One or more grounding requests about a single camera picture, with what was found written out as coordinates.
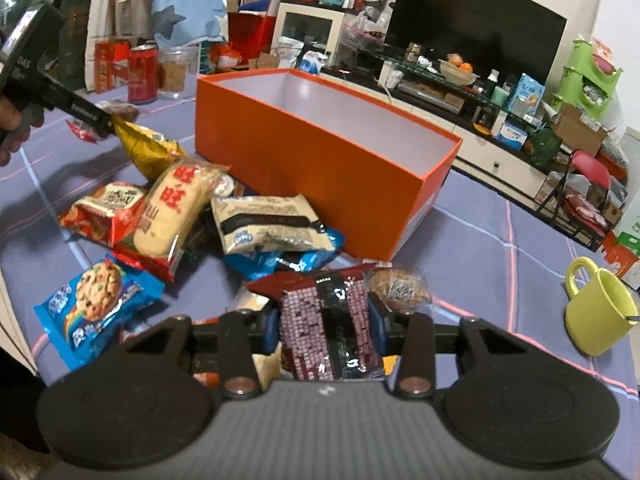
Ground red storage box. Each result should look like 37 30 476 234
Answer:
227 11 277 65

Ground white glass-door cabinet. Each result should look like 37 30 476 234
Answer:
272 1 346 68

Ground person's left hand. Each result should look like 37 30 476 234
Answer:
0 96 46 167

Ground green plastic organizer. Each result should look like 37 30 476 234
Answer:
552 35 623 111

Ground red soda can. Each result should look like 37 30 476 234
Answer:
127 44 161 106

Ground round brown pastry packet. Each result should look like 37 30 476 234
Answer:
367 266 433 311

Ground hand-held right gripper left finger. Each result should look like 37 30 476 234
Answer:
120 309 282 400

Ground orange cardboard box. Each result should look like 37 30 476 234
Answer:
194 67 464 262

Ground blue white tissue box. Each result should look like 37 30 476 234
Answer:
492 122 528 151

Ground white television stand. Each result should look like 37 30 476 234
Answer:
320 65 556 211

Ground beige black-band biscuit packet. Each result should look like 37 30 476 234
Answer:
210 194 336 256

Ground blue snack packet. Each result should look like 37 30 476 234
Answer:
222 227 346 281

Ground black television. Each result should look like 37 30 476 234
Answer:
386 0 568 86

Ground blue shark-print bag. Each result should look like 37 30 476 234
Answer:
141 0 230 48

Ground blue white carton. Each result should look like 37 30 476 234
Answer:
507 73 546 116

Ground clear plastic storage container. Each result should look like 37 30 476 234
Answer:
112 0 153 38

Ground brown snack packet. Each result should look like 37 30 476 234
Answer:
97 101 140 122

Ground yellow snack packet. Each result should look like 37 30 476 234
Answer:
111 115 188 181

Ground red folding chair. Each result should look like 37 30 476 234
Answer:
537 149 613 241

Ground dark green bag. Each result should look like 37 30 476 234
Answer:
524 127 563 170

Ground red snack carton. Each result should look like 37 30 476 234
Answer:
94 40 132 93

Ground red cookie packet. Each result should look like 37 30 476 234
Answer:
57 181 148 248

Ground blue chocolate-chip cookie packet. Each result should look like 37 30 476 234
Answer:
34 255 166 372

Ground white blue plastic bag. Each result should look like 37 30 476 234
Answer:
299 50 326 75

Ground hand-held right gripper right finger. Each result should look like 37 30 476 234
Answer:
367 292 506 399

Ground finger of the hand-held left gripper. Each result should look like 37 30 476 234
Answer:
42 72 121 140

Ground yellow-green mug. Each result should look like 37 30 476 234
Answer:
564 256 640 357

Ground clear plastic jar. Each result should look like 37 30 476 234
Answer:
159 46 200 100

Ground brown cardboard box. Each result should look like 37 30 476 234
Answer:
554 104 608 157

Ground dark red patterned snack packet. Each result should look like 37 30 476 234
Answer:
246 262 386 383

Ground small red snack packet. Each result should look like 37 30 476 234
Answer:
65 119 101 142

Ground fruit bowl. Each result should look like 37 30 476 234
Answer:
438 52 480 86

